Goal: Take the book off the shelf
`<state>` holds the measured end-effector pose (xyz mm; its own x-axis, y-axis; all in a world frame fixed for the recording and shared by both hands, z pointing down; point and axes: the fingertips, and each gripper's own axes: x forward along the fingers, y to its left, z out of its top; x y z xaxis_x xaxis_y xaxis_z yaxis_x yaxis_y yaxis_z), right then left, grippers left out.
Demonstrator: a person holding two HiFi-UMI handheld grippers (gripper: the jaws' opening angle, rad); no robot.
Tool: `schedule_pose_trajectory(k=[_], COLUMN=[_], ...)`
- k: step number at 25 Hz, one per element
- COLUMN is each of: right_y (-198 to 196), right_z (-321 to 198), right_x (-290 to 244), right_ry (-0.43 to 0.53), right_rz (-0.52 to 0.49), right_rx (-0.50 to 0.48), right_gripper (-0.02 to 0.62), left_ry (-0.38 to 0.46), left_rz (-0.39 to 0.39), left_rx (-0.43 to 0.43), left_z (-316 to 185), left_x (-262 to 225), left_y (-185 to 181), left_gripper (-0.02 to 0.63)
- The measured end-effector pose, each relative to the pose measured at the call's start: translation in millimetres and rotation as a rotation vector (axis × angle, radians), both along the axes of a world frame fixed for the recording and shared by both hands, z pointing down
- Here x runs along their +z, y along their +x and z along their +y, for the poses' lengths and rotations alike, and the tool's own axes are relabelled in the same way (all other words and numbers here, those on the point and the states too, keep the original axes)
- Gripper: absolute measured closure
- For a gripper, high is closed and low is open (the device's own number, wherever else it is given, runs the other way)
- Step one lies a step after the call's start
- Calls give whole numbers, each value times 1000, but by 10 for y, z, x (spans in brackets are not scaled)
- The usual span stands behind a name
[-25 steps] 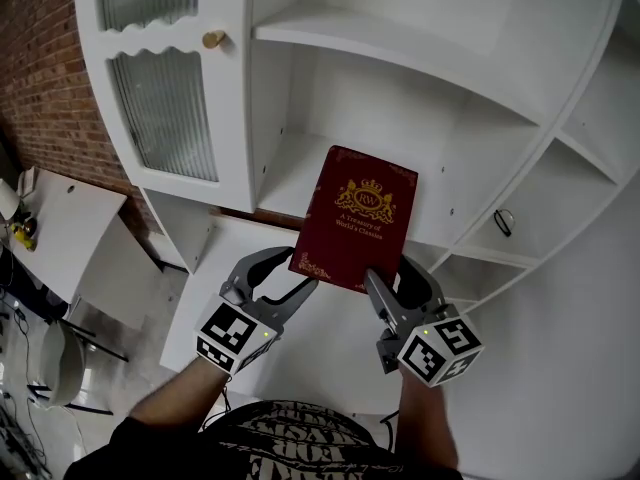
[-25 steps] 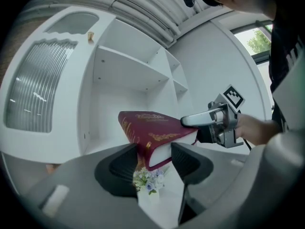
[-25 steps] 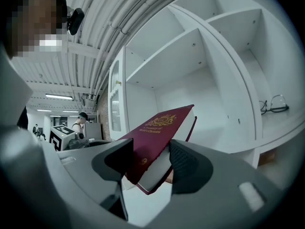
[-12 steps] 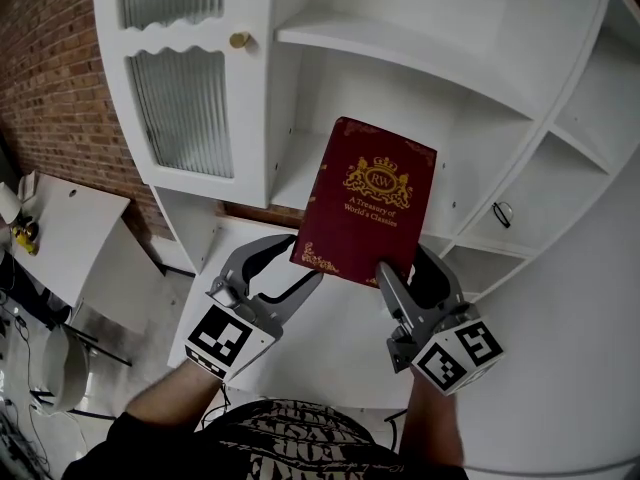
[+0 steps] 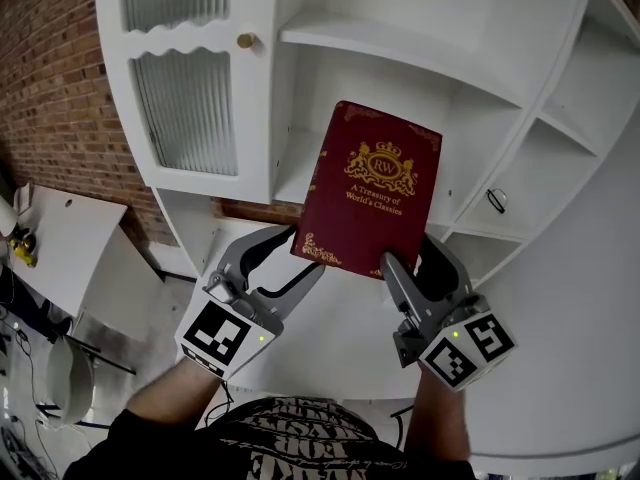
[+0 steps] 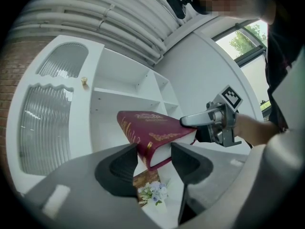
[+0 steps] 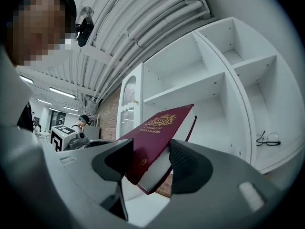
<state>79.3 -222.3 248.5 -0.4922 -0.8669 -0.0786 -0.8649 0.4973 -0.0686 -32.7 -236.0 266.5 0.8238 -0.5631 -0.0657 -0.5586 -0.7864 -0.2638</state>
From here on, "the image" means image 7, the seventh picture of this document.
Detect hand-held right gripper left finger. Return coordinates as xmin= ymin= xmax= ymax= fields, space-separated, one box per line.
xmin=41 ymin=138 xmax=134 ymax=222

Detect grey gripper-mounted camera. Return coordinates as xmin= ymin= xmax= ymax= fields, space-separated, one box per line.
xmin=71 ymin=131 xmax=91 ymax=148

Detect black eyeglasses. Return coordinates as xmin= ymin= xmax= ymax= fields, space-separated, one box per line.
xmin=255 ymin=130 xmax=282 ymax=147

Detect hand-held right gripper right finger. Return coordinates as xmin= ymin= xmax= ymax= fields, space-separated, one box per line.
xmin=132 ymin=139 xmax=290 ymax=229

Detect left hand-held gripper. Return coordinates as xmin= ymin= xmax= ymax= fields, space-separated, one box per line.
xmin=50 ymin=125 xmax=92 ymax=152

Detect white desk with hutch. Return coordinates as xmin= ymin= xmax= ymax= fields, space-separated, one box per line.
xmin=116 ymin=17 xmax=305 ymax=224

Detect white ribbed glass cabinet door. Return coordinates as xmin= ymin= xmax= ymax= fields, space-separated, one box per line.
xmin=116 ymin=75 xmax=144 ymax=141

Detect dark red hardcover book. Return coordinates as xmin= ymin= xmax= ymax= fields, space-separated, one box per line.
xmin=118 ymin=104 xmax=198 ymax=196

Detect person's head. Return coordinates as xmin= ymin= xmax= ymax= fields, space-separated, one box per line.
xmin=6 ymin=0 xmax=77 ymax=67

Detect black head-mounted camera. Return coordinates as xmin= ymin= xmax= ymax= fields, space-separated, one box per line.
xmin=75 ymin=6 xmax=95 ymax=48

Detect bundle of white ceiling pipes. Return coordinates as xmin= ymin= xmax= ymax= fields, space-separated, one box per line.
xmin=78 ymin=0 xmax=213 ymax=103

